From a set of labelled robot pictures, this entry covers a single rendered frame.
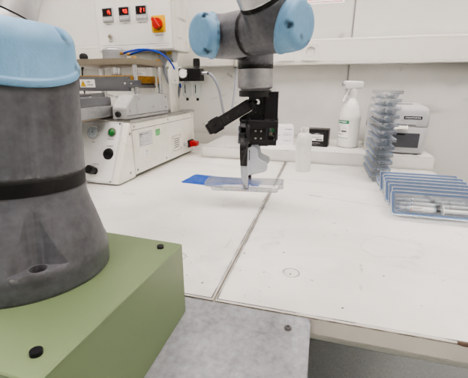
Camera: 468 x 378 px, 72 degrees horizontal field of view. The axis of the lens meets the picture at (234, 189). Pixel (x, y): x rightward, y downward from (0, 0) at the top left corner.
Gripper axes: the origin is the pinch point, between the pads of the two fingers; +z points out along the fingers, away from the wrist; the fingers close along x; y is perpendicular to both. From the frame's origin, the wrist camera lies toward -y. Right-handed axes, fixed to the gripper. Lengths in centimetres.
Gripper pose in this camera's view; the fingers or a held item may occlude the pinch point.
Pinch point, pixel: (245, 178)
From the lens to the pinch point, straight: 76.9
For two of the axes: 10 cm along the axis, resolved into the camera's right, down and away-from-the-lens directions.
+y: 9.8, 0.5, -1.7
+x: 1.8, -3.1, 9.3
